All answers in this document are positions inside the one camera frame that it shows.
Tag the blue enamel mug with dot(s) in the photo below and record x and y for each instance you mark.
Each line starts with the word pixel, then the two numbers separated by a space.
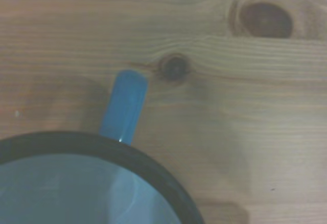
pixel 76 183

